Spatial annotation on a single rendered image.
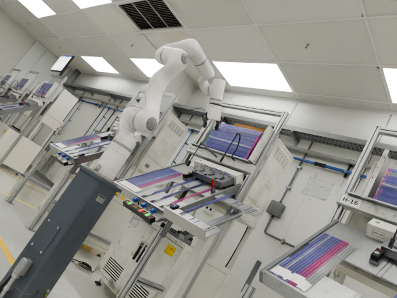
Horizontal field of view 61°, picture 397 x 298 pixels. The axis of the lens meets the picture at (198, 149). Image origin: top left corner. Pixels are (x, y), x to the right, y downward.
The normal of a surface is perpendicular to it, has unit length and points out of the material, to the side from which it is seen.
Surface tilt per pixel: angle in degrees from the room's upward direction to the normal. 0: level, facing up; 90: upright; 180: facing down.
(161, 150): 90
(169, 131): 90
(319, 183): 90
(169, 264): 90
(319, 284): 44
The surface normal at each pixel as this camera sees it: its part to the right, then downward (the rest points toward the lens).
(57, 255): 0.78, 0.34
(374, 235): -0.76, 0.21
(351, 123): -0.55, -0.52
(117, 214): 0.65, 0.22
